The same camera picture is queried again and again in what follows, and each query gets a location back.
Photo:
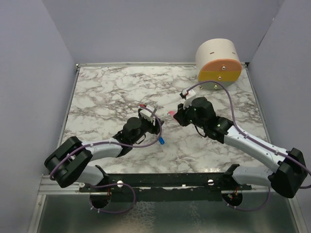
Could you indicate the blue tag silver key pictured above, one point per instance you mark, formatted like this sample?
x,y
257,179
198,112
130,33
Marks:
x,y
161,140

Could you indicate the beige cylinder striped key holder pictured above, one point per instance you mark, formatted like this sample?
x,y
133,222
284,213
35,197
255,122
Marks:
x,y
217,60

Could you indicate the pink tag metal keyring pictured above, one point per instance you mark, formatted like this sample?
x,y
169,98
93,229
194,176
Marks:
x,y
171,114

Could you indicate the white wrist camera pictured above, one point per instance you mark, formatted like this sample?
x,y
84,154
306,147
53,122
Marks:
x,y
147,112
188,96

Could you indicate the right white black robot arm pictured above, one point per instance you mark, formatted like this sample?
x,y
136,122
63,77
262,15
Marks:
x,y
283,170

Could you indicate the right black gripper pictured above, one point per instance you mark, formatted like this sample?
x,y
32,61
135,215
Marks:
x,y
180,115

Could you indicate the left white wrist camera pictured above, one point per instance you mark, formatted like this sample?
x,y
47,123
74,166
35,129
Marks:
x,y
147,112

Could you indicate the black front mounting bar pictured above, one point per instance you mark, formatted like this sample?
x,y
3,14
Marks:
x,y
179,186

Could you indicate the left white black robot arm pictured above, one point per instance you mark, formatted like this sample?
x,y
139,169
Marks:
x,y
69,163

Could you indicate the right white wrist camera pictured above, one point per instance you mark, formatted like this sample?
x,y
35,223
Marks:
x,y
188,96

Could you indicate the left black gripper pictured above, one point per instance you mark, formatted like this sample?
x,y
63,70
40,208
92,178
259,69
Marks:
x,y
153,129

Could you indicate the aluminium table frame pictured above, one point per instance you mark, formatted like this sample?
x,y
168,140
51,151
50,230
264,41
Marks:
x,y
150,149

